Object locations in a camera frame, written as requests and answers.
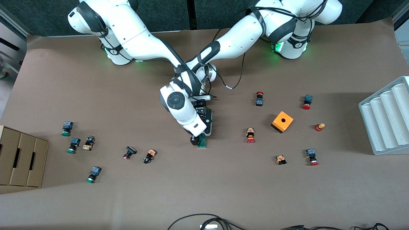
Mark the grey ribbed plastic tray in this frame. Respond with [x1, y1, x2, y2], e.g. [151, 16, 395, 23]
[358, 76, 409, 156]

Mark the brown cardboard box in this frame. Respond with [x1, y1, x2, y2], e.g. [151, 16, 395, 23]
[0, 126, 49, 188]

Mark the grey framed cart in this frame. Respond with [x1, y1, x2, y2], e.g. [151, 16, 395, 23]
[0, 6, 28, 80]

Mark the black square push button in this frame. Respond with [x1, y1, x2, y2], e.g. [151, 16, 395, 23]
[123, 146, 138, 161]

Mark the green push button blue block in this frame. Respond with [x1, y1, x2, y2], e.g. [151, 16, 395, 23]
[66, 138, 81, 154]
[86, 166, 102, 184]
[61, 121, 74, 137]

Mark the orange button enclosure box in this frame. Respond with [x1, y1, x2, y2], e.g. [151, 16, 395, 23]
[271, 111, 294, 134]

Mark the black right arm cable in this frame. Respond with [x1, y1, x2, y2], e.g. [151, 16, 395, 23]
[126, 57, 181, 71]

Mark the black button orange block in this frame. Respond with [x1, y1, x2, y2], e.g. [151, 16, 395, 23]
[143, 149, 157, 165]
[82, 136, 95, 151]

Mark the grey cabinet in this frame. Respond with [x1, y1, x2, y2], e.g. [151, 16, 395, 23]
[392, 0, 409, 66]

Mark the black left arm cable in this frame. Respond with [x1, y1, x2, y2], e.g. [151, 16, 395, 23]
[211, 29, 246, 90]

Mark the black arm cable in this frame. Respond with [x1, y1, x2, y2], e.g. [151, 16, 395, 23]
[126, 57, 181, 71]
[211, 29, 246, 90]

